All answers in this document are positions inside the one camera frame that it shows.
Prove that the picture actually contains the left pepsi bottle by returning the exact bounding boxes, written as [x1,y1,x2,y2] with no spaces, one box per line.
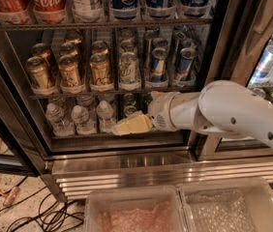
[111,0,137,20]

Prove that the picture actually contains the front left gold can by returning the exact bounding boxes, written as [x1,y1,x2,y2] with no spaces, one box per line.
[25,56,57,96]

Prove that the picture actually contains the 7up can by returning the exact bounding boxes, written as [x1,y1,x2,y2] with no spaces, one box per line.
[119,52,140,91]
[119,40,137,54]

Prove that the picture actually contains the clear plastic bin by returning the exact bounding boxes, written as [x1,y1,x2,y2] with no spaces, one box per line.
[179,178,273,232]
[83,186,188,232]

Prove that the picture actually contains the white label bottle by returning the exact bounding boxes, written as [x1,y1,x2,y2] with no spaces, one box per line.
[73,0,104,22]

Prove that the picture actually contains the right red bull can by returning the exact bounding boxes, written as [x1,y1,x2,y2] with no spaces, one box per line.
[174,47,197,81]

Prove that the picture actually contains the rear left gold can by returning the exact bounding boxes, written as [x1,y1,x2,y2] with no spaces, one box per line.
[32,43,58,76]

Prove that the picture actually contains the black floor cables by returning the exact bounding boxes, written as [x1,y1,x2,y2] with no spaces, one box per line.
[0,171,86,232]

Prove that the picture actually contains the rear middle gold can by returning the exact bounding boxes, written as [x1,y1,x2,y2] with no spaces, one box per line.
[59,43,80,59]

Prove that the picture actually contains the stainless steel fridge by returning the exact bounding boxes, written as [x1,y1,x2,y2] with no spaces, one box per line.
[0,0,273,202]

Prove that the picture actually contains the left red bull can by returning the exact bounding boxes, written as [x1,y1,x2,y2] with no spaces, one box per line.
[149,47,167,87]

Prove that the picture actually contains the front right gold can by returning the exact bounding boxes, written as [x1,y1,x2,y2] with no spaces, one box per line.
[90,53,113,92]

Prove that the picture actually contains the open fridge door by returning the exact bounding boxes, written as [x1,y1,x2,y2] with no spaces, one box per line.
[0,45,47,178]

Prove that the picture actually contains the red bull can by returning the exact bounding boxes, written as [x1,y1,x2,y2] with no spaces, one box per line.
[174,47,197,81]
[149,47,167,87]

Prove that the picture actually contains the left clear plastic bin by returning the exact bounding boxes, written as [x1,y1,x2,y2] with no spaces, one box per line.
[83,186,188,232]

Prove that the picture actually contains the orange extension cord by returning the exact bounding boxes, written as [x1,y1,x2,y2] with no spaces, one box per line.
[0,138,21,208]

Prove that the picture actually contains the right clear plastic bin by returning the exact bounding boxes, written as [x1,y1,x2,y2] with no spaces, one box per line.
[179,178,273,232]

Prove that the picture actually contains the rear right gold can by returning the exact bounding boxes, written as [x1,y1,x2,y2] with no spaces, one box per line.
[91,41,109,55]

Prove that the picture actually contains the right water bottle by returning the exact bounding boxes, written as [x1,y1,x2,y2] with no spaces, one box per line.
[96,101,116,133]

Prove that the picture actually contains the front middle gold can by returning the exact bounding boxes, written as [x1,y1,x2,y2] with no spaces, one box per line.
[58,54,84,94]

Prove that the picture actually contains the right coca-cola bottle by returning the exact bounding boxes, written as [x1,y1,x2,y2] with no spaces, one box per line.
[33,0,67,24]

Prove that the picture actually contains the middle water bottle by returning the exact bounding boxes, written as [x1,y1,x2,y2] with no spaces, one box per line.
[71,105,97,135]

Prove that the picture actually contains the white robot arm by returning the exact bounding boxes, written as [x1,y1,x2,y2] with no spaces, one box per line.
[111,80,273,149]

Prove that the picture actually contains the gold can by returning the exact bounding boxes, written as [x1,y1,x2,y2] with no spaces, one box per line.
[25,56,57,96]
[32,43,58,76]
[59,43,80,59]
[90,53,113,92]
[91,41,109,55]
[58,54,84,94]

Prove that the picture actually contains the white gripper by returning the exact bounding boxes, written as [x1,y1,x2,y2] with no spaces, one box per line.
[111,91,179,136]

